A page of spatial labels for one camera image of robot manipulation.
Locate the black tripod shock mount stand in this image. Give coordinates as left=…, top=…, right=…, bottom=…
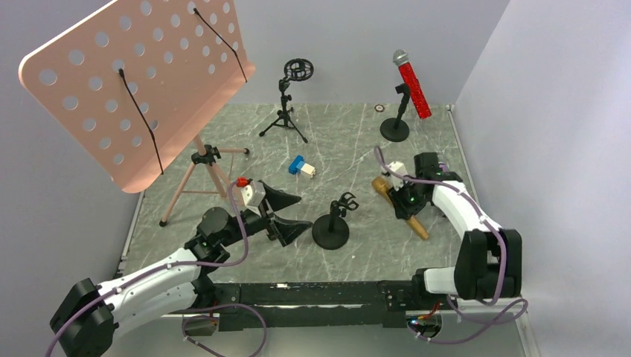
left=259, top=58, right=314, bottom=144

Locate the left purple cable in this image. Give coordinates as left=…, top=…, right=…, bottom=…
left=44, top=181, right=269, bottom=357

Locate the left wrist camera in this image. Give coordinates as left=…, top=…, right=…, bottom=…
left=237, top=177, right=266, bottom=212

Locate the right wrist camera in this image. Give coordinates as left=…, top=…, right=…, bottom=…
left=388, top=161, right=408, bottom=190

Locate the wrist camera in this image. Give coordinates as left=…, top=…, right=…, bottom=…
left=237, top=177, right=266, bottom=212
left=388, top=161, right=408, bottom=190

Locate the pink perforated music stand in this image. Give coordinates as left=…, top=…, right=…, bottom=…
left=18, top=0, right=259, bottom=228

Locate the blue and white toy block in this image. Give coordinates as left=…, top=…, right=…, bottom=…
left=288, top=155, right=316, bottom=179

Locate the gold microphone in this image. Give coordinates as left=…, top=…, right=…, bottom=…
left=371, top=176, right=429, bottom=240

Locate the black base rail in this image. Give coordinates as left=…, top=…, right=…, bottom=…
left=182, top=280, right=446, bottom=332

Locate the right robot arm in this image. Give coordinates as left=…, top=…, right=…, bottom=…
left=382, top=152, right=522, bottom=304

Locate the red glitter microphone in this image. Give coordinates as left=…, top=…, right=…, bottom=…
left=392, top=49, right=432, bottom=120

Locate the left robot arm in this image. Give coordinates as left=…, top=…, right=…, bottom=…
left=45, top=178, right=313, bottom=356

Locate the black round mic stand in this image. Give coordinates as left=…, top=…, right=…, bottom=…
left=379, top=83, right=411, bottom=142
left=312, top=191, right=359, bottom=251

